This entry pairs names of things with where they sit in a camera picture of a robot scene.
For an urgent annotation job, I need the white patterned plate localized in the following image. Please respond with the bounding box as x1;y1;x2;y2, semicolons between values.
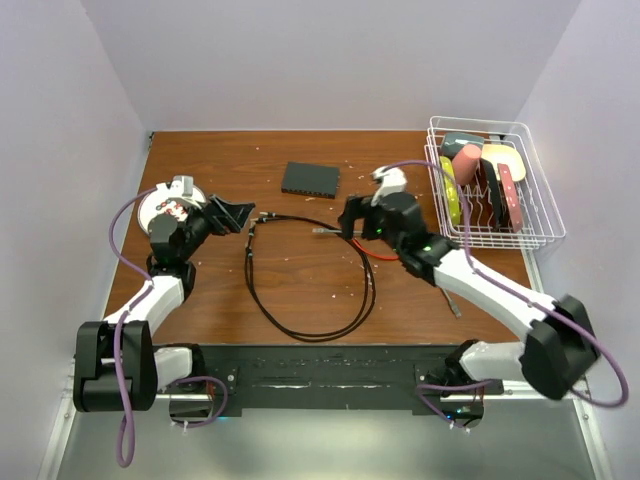
137;179;206;236

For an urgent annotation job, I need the red dotted plate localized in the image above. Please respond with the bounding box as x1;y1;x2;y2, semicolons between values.
497;163;524;233

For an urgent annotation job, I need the black cable outer loop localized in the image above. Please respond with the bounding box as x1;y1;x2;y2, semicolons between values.
243;212;377;343

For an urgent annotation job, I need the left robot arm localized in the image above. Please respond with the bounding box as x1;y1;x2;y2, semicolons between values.
73;187;255;412

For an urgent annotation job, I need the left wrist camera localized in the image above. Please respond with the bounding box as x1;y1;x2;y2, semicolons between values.
170;175;194;198

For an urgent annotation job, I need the yellow-green plate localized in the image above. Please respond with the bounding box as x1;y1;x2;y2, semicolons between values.
439;156;461;226

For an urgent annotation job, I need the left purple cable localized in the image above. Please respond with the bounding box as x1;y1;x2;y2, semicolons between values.
108;187;229;468

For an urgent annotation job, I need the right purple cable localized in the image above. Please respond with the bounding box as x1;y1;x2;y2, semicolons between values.
384;159;629;431

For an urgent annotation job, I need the aluminium frame rail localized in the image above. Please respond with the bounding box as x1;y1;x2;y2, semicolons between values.
37;249;614;480

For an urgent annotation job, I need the pink cup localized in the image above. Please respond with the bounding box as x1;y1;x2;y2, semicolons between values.
452;144;482;186

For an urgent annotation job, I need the dark teal bowl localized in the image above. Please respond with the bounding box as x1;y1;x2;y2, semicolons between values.
440;132;485;159

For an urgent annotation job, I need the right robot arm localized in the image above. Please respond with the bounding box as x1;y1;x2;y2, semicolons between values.
338;192;600;400

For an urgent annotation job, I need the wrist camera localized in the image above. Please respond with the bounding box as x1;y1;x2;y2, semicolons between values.
170;175;194;198
371;166;407;206

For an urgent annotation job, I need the red ethernet cable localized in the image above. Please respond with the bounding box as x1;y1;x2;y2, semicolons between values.
352;238;401;262

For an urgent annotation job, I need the purple cable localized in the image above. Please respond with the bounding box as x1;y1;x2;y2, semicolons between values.
384;159;629;431
108;187;229;468

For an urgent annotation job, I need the grey ethernet cable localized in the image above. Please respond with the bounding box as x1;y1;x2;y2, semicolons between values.
311;226;462;318

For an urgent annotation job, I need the cream square plate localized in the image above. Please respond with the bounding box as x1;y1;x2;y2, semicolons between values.
481;143;526;182

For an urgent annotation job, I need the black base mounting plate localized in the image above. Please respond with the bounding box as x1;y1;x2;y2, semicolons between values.
167;345;504;426

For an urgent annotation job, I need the black cable loop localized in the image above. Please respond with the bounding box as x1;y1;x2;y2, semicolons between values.
247;215;374;337
243;212;377;343

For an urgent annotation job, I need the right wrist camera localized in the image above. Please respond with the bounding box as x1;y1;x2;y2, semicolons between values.
371;166;407;206

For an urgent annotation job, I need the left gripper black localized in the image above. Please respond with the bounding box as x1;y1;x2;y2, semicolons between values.
178;194;254;260

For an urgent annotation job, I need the black network switch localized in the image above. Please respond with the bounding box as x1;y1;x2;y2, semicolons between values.
281;162;340;199

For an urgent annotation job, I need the black cable inner loop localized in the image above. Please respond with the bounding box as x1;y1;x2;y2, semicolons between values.
247;215;374;337

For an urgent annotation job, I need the white wire dish rack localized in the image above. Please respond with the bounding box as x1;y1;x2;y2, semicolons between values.
425;116;566;250

